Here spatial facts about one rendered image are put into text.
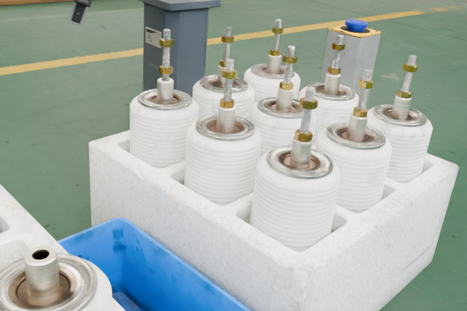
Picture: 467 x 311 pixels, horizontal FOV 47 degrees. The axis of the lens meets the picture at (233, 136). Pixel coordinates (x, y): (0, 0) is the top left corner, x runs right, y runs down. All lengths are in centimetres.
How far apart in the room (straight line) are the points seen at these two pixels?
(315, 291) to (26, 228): 31
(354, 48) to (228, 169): 42
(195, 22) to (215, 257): 70
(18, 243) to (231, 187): 25
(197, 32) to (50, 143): 41
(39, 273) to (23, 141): 85
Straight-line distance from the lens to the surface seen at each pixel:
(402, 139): 76
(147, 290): 73
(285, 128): 72
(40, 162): 114
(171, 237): 70
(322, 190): 58
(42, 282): 40
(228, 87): 65
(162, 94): 74
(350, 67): 99
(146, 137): 73
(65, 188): 104
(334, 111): 81
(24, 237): 60
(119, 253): 75
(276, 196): 58
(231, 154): 64
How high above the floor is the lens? 52
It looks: 24 degrees down
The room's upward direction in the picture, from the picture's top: 5 degrees clockwise
